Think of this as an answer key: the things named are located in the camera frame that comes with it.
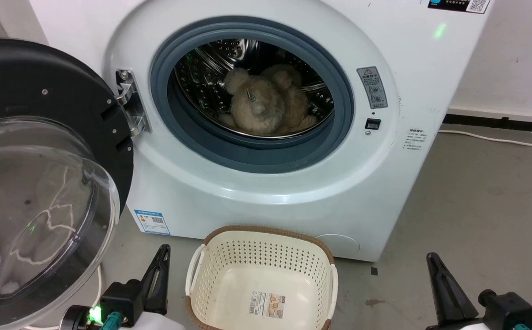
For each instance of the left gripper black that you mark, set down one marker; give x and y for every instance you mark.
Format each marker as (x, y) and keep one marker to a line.
(121, 300)

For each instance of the small text sticker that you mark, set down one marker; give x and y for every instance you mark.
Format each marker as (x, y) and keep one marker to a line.
(415, 140)

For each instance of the white front-load washing machine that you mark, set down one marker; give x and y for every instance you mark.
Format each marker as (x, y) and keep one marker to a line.
(293, 201)

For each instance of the paper label in basket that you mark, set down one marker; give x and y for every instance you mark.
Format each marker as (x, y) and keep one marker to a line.
(266, 305)

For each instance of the beige plush bear with tag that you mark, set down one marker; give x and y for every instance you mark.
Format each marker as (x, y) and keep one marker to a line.
(254, 107)

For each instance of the black baseboard strip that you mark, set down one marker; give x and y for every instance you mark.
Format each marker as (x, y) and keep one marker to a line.
(499, 121)

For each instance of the cream perforated laundry basket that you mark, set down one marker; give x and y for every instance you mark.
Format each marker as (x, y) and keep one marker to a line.
(220, 270)

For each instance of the grey warning sticker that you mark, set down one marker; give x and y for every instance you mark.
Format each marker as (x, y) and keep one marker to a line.
(372, 87)

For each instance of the round drain filter cover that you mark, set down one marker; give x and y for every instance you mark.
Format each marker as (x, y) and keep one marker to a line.
(339, 243)

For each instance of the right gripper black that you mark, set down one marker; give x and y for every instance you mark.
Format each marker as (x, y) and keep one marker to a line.
(508, 309)

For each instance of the grey rubber door gasket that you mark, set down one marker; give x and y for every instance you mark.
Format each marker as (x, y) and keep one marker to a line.
(266, 153)

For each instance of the black QR code sticker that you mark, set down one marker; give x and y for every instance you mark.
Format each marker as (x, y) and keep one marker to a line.
(459, 4)

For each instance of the black door latch slot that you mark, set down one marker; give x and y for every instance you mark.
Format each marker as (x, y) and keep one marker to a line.
(373, 123)

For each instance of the open washer door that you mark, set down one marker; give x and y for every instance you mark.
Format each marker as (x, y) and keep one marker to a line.
(41, 114)

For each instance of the metal door hinge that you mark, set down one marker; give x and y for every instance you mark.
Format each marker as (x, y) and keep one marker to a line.
(130, 103)

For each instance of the steel perforated washer drum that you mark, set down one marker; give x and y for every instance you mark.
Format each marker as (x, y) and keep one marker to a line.
(206, 78)

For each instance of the blue energy label sticker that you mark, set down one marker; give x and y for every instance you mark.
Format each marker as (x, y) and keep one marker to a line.
(152, 222)

